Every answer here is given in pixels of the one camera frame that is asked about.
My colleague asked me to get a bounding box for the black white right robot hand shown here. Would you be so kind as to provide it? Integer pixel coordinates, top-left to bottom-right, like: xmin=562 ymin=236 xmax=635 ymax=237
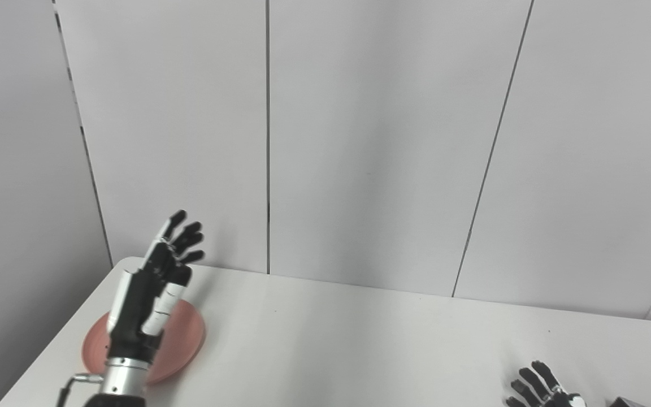
xmin=505 ymin=360 xmax=589 ymax=407

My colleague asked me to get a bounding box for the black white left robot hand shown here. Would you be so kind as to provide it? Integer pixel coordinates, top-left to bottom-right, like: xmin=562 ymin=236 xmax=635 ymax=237
xmin=105 ymin=210 xmax=206 ymax=363

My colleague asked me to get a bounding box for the pink round plate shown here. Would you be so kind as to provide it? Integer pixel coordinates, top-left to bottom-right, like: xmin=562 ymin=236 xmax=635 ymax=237
xmin=81 ymin=298 xmax=206 ymax=386

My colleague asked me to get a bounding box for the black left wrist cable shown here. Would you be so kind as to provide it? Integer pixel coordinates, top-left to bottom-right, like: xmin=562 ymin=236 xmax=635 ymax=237
xmin=57 ymin=373 xmax=103 ymax=407

